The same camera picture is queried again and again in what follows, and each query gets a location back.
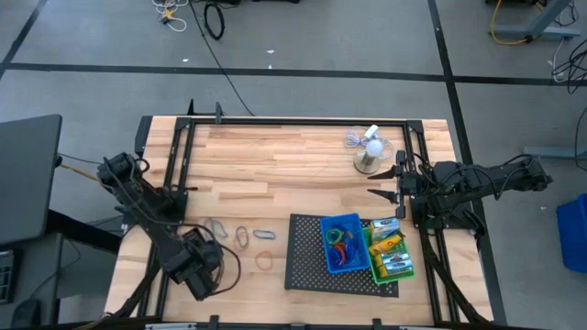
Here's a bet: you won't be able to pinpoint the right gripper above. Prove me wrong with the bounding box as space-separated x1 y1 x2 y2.
366 149 436 220

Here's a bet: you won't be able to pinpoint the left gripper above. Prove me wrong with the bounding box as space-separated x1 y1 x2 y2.
162 227 225 303

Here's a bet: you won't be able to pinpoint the small yellow crayon box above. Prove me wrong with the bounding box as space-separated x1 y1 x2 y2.
368 233 408 258

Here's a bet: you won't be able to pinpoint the large yellow crayon box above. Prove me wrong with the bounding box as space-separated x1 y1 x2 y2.
374 258 414 280

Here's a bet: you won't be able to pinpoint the orange coil wrist keychain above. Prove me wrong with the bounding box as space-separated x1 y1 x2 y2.
332 242 349 266

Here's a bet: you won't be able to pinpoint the green plastic basket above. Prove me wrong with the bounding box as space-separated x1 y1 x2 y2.
361 217 416 285

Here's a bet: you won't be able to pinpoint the black perforated metal riser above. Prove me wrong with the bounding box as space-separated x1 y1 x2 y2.
283 213 400 298

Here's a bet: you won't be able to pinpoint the blue plastic basket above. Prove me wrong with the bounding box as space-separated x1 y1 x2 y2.
319 212 371 275

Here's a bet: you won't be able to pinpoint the grey desk foot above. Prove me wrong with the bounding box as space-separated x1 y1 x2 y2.
523 140 587 162

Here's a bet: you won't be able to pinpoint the grey desk base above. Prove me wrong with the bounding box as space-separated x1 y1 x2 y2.
485 0 581 41

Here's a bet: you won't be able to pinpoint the dark grey desk top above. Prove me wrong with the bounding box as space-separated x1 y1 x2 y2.
0 114 63 247

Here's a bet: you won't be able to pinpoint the black power box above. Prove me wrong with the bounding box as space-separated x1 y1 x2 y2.
134 115 154 160

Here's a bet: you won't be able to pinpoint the black computer mouse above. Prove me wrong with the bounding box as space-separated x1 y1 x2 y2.
11 298 43 329

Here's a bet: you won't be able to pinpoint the blue storage bin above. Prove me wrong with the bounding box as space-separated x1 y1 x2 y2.
555 192 587 274

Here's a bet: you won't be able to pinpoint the computer keyboard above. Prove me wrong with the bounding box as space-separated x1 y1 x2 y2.
0 249 17 306

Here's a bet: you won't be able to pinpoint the black aluminium table frame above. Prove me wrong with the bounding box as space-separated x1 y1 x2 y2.
137 115 508 327

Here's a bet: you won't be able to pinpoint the black cable bundle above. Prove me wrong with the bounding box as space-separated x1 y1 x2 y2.
419 231 492 327
75 224 178 330

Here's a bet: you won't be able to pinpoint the tan cable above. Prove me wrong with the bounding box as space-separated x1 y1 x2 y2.
58 160 100 182

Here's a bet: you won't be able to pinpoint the yellow floor cable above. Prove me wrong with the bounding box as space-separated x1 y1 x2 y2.
489 0 534 46

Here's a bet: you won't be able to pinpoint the tangled black cables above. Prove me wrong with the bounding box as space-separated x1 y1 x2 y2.
548 36 587 95

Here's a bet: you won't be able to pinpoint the long black floor cable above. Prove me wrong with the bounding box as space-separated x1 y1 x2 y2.
185 0 256 117

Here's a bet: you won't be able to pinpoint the coiled black floor cable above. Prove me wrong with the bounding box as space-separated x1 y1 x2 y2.
203 1 227 41

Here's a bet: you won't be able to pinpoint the white cable bundle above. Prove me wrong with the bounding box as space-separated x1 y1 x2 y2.
150 0 188 33

